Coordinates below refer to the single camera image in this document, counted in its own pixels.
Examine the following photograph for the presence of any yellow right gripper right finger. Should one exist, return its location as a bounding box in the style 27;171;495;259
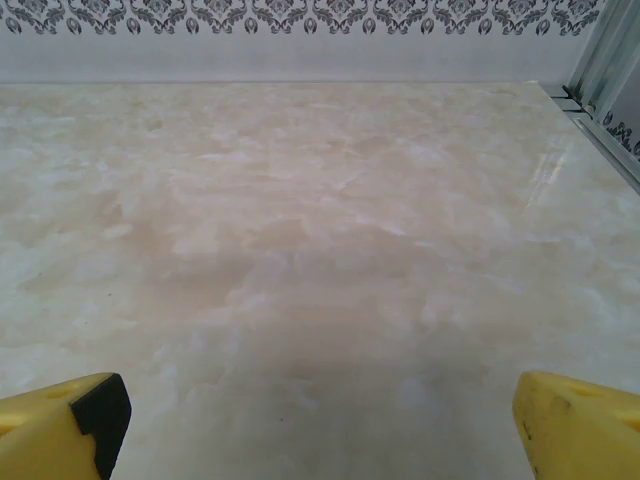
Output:
512;370;640;480

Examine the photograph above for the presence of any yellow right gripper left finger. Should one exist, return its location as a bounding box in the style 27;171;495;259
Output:
0;372;133;480

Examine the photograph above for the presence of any aluminium frame post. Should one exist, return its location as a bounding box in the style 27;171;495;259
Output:
563;0;640;119

